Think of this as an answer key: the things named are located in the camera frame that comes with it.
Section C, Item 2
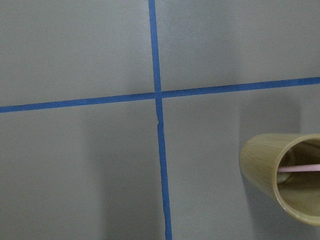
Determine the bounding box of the tan wooden chopstick cup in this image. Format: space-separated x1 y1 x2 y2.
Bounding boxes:
239 133 320 226

